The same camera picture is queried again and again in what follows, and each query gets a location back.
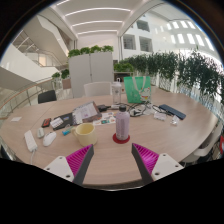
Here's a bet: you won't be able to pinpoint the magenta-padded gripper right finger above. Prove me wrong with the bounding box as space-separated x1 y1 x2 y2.
131 142 184 186

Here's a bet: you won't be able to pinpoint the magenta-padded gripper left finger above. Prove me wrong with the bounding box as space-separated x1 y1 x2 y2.
43 143 95 187

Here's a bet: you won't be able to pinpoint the purple drink bottle black cap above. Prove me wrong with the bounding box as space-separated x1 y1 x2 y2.
115 104 131 141

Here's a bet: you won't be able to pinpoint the cream ceramic mug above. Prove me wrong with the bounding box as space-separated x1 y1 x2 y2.
71 122 98 148

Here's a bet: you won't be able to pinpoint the teal marker pen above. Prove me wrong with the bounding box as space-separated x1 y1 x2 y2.
61 125 75 137

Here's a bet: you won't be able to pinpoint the white computer mouse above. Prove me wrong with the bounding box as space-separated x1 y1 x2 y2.
42 131 58 147

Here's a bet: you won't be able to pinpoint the flat round red coaster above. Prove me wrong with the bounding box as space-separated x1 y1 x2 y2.
112 132 131 145

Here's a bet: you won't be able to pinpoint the black notebook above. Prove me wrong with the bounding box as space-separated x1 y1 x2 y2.
50 112 75 131

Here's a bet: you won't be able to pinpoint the small white printed card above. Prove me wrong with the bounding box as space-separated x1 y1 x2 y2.
153 112 167 122

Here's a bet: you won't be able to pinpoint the crumpled clear plastic packet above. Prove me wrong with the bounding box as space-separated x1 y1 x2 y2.
170 114 181 126

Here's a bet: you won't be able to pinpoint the open magazine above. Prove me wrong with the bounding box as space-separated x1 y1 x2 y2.
71 101 103 125

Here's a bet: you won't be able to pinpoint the colourful sticker sheet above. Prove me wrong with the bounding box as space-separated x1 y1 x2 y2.
92 111 118 127

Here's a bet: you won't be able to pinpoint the small black and red box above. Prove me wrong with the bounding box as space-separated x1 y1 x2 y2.
41 117 52 128

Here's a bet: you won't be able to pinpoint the white power strip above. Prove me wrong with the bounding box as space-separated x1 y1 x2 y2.
23 129 39 153

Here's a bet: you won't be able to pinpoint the dark blue flat pouch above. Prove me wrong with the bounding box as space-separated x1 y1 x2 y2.
158 103 187 121

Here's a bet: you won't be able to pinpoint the white chair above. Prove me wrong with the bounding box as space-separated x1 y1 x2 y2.
83 81 113 98
181 123 224 164

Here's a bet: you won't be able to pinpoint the green tote bag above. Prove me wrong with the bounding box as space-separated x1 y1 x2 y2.
123 75 153 104

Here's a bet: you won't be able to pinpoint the black chair with red part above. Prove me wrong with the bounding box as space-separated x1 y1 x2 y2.
0 144 11 162

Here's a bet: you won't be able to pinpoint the glass railing with wooden handrail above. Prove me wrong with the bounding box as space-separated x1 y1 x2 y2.
0 76 54 119

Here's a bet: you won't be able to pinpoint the white cabinet with green plants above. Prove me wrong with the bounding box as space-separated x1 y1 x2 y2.
67 44 115 99

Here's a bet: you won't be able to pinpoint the potted green plant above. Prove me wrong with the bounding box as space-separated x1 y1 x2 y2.
51 68 72 90

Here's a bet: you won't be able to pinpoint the green plant hedge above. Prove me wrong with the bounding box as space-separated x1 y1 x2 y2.
113 49 224 108

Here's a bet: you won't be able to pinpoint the ceiling light strips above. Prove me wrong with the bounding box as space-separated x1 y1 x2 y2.
56 0 133 36

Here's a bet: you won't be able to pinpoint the white power strip cable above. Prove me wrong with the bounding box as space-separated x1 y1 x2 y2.
29 149 38 166

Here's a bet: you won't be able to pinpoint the tangled black cables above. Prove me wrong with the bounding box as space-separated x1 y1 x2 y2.
124 102 168 118

